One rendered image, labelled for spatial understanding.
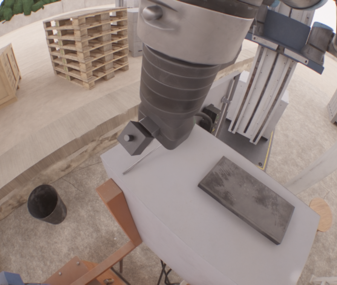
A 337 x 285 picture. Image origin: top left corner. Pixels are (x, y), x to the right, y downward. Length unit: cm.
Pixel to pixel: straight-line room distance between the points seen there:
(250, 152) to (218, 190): 151
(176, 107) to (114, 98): 200
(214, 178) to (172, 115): 15
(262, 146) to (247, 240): 168
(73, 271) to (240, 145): 168
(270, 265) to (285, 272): 3
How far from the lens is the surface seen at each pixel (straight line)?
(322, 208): 217
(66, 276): 99
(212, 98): 62
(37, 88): 314
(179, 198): 27
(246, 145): 181
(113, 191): 33
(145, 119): 22
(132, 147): 21
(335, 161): 70
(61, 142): 179
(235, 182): 29
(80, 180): 187
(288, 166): 247
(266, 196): 31
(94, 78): 243
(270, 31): 142
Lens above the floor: 149
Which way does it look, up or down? 48 degrees down
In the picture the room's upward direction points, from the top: 6 degrees clockwise
